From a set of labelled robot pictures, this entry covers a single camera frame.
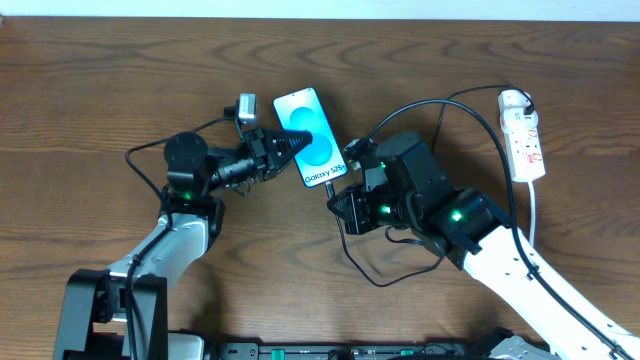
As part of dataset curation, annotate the white power strip cord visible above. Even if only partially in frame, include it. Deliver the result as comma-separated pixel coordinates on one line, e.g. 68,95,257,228
526,180,538,249

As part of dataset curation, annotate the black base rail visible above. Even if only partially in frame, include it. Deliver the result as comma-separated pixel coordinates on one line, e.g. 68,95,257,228
168,327,556,360

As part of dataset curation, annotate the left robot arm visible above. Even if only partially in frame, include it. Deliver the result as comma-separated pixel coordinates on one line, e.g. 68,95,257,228
54,128,312,359

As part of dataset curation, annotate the black left camera cable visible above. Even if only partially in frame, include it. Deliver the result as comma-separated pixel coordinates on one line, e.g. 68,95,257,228
123,104,242,360

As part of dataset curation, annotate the white USB charger plug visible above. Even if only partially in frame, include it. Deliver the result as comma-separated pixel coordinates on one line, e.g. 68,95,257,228
500,107,539,134

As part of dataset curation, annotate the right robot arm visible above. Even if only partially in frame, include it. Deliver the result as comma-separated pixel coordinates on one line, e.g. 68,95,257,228
327,132,639,359

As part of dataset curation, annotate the white power strip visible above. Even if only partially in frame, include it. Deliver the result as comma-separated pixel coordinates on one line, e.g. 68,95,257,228
498,89,546,183

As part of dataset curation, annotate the blue Galaxy smartphone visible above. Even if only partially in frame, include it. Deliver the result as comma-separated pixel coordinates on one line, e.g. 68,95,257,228
271,86,349,189

